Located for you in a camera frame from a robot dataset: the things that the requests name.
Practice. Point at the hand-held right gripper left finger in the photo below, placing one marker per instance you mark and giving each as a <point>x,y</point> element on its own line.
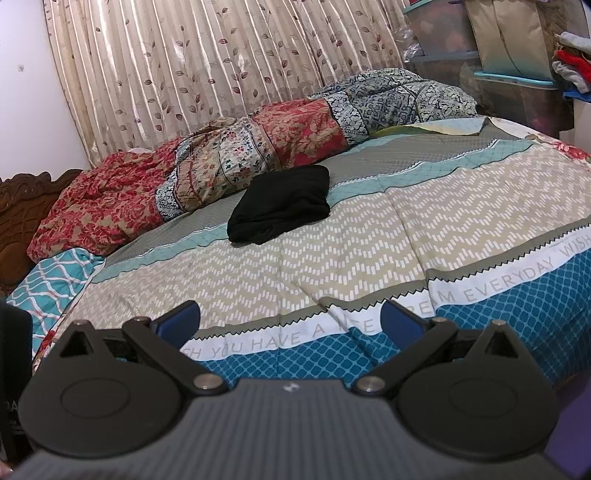
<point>178,321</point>

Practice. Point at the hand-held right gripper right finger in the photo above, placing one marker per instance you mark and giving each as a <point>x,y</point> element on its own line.
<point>402,325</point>

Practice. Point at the black pants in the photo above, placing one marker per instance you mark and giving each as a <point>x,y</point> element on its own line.
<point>281,205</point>

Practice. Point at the teal lattice pillow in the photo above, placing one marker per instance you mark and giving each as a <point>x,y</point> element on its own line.
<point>51,286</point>

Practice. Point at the zigzag patterned bedspread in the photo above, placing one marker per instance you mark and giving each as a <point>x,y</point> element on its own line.
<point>369,240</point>

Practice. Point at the carved wooden headboard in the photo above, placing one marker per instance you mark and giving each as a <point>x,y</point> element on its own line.
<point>25,217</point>

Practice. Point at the floral patchwork quilt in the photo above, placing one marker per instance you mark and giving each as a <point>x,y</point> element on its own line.
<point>231,152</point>

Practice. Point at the purple clothing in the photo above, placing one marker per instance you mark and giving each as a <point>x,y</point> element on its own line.
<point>572,438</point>

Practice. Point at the floral bed sheet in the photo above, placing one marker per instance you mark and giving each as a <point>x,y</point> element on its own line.
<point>561,145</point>

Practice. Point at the leaf print curtain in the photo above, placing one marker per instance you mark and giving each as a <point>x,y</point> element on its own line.
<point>207,69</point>

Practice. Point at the clear storage bin teal lid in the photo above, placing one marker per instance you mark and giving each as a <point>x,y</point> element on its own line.
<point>521,99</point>

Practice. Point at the clear storage bin grey lid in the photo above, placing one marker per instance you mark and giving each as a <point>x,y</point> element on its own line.
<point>445,71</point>
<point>441,25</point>

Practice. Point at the beige fabric storage bag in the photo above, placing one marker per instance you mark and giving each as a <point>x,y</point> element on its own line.
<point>508,37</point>

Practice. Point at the stack of folded clothes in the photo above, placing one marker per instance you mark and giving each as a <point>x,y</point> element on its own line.
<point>575,64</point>

